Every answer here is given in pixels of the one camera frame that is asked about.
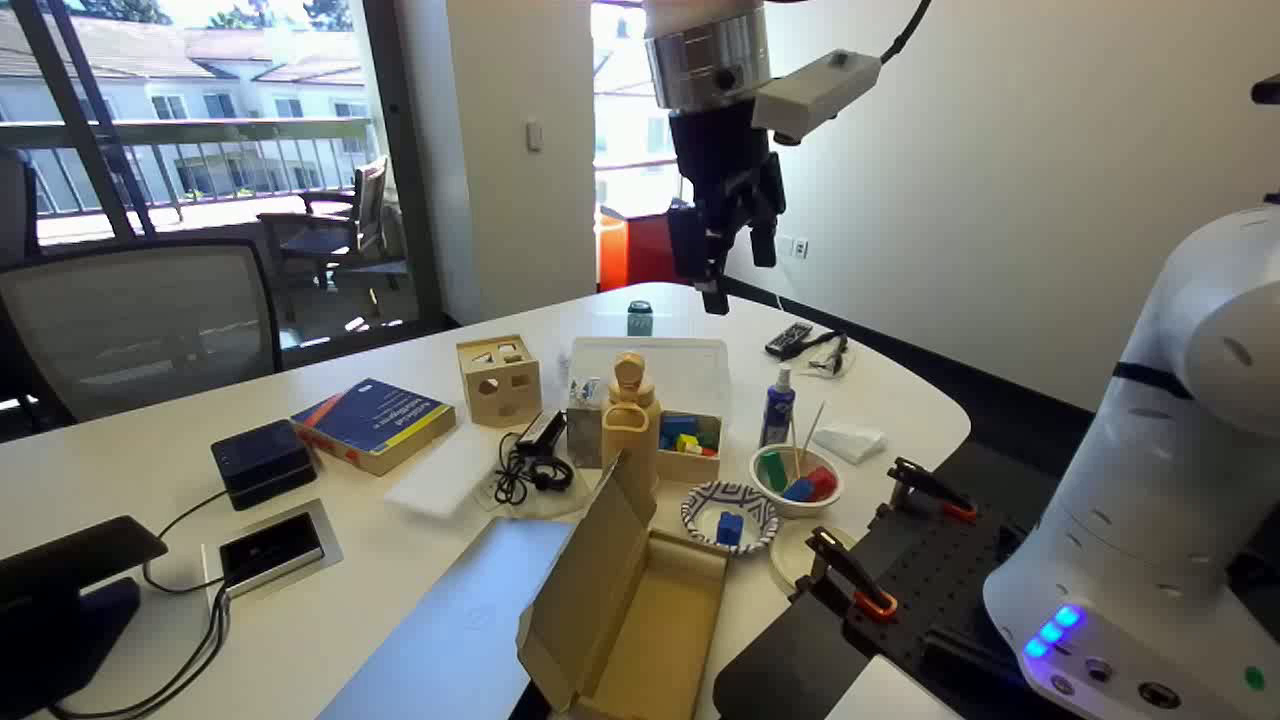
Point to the wooden shape sorter cube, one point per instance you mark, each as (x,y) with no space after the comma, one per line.
(497,384)

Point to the white foam sheet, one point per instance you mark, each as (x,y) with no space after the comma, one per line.
(442,482)

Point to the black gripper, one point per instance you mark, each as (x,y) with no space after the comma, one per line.
(720,155)

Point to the white bowl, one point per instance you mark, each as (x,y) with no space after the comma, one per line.
(797,507)

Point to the blue patterned plate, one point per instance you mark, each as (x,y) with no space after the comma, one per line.
(705,520)

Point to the black remote control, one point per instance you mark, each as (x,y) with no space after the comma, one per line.
(787,342)

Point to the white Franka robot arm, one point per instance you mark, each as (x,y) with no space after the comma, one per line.
(1162,464)

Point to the teal drink can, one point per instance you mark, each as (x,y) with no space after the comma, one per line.
(642,319)

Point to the small black box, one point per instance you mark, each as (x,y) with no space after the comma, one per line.
(262,462)

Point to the blue book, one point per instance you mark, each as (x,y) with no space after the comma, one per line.
(376,420)

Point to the black clamp orange tip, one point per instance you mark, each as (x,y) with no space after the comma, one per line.
(935,488)
(853,577)

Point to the red toy block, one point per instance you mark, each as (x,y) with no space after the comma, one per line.
(820,482)

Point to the white light switch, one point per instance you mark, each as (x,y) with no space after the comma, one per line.
(533,139)

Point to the white napkin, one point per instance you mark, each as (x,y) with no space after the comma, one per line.
(851,443)

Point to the orange red seat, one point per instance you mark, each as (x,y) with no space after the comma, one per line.
(642,251)

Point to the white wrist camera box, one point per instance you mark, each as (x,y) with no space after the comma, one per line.
(816,91)

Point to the black tablet on stand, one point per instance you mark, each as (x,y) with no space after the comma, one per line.
(60,600)

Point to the green toy block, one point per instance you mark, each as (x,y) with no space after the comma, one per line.
(769,469)

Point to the grey mesh office chair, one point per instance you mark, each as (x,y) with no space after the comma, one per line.
(132,333)

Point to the black mounting board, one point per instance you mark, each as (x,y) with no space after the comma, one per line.
(923,563)

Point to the small blue toy block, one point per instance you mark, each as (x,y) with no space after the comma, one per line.
(797,488)

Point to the blue spray bottle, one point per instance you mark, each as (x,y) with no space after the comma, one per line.
(778,414)

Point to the small grey carton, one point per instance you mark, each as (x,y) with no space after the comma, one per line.
(585,435)

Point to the dark balcony chair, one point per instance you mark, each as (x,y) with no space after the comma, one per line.
(341,245)

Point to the open cardboard box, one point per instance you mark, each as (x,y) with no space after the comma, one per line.
(645,624)

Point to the table power outlet panel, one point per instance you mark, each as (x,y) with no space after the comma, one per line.
(272,546)

